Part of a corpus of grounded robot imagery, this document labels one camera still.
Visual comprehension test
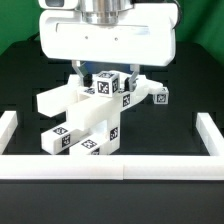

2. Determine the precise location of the white chair back frame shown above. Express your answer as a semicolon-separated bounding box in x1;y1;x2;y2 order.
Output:
35;73;164;132

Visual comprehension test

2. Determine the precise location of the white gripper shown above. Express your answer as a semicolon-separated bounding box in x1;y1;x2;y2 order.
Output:
38;0;178;92

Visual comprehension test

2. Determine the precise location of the small white marker cube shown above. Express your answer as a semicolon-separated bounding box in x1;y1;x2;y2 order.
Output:
153;90;169;104

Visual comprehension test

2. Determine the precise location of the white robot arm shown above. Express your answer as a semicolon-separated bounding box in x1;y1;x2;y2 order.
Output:
38;0;181;91

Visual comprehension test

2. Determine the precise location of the white U-shaped fence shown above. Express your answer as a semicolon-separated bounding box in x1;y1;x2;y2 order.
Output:
0;113;224;180

